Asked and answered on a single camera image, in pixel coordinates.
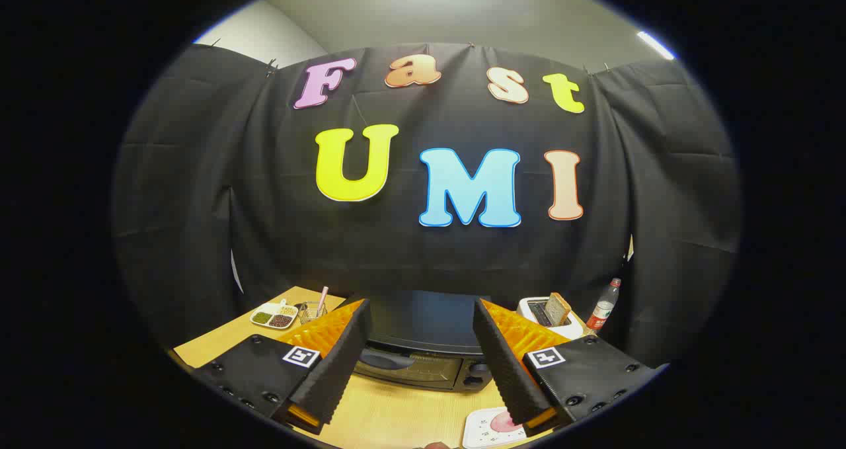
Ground black toaster oven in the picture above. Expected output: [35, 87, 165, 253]
[352, 290, 493, 391]

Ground white divided snack dish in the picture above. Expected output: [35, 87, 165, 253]
[250, 299, 299, 331]

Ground toasted bread slice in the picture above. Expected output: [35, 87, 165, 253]
[545, 293, 572, 326]

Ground clear plastic water bottle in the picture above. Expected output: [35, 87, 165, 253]
[586, 278, 622, 332]

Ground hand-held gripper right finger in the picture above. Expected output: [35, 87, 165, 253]
[472, 297, 668, 436]

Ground white square plate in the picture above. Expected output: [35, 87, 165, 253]
[462, 407, 529, 449]

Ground pink round ham slice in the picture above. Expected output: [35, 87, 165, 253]
[490, 411, 524, 434]

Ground white pop-up toaster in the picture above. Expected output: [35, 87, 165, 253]
[517, 296, 585, 341]

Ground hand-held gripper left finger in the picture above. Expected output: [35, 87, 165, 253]
[192, 298, 372, 435]

